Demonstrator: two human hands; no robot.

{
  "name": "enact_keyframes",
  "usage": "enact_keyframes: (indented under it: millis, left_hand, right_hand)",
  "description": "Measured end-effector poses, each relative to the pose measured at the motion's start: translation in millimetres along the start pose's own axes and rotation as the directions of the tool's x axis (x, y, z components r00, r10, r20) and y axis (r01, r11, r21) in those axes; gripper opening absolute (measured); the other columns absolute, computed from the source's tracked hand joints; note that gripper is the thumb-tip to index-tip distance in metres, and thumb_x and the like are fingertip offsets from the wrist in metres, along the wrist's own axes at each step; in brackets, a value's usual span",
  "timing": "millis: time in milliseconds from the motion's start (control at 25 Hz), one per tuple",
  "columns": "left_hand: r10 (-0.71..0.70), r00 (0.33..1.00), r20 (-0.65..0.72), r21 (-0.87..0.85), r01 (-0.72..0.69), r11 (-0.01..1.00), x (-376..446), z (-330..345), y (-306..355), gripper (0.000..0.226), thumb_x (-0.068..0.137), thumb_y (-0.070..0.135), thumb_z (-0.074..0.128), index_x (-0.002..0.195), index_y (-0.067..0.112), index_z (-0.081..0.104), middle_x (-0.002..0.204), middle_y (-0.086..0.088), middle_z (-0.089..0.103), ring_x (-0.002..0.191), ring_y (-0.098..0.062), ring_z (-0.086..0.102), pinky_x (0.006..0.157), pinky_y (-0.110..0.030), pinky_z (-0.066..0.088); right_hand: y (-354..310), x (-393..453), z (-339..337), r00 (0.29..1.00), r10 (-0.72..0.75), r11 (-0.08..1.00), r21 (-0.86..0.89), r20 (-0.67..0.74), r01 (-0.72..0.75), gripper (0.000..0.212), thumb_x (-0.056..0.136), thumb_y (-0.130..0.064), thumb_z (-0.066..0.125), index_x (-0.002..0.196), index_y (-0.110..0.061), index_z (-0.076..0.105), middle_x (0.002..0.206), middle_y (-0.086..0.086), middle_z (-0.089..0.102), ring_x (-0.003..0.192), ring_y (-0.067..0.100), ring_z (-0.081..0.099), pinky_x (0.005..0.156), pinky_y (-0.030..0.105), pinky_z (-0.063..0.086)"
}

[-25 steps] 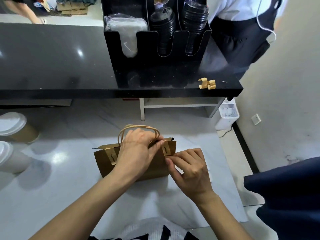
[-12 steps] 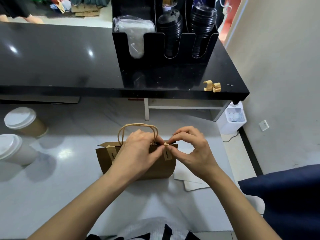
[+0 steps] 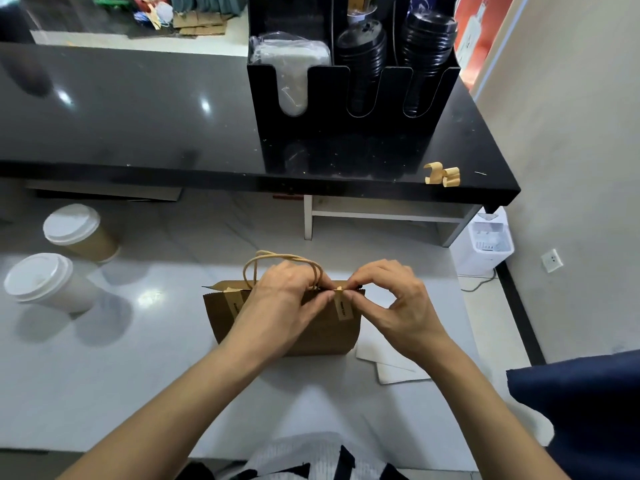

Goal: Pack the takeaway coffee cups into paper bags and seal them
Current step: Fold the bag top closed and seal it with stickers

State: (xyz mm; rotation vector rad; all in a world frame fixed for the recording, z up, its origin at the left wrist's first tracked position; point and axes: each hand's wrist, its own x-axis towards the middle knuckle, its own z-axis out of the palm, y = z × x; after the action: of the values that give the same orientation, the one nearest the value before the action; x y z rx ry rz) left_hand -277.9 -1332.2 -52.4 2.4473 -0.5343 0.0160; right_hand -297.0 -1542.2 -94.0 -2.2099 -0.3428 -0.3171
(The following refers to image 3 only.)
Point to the person's left forearm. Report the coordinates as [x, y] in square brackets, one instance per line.
[160, 425]

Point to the brown paper bag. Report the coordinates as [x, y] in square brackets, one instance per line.
[335, 337]

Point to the white wall socket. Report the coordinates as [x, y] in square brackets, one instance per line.
[552, 260]

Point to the black body harness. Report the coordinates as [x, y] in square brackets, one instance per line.
[345, 465]

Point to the person's right hand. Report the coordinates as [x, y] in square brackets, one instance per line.
[405, 315]

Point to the stack of white paper sheets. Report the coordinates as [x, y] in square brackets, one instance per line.
[385, 365]

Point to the tan coffee cup white lid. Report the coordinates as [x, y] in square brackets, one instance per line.
[75, 227]

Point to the person's left hand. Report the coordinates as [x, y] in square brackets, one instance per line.
[275, 315]

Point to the row of tan tape strips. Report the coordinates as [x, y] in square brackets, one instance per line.
[450, 176]

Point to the person's right forearm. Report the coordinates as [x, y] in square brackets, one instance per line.
[490, 420]

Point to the person's white shirt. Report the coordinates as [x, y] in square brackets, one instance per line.
[290, 455]

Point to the red banner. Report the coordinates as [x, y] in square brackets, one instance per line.
[485, 30]

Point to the tan paper sleeve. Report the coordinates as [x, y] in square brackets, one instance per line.
[360, 3]

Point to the plastic wrapped white pack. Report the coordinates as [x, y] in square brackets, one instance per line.
[290, 70]

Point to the black acrylic organizer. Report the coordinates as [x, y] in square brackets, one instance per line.
[350, 140]

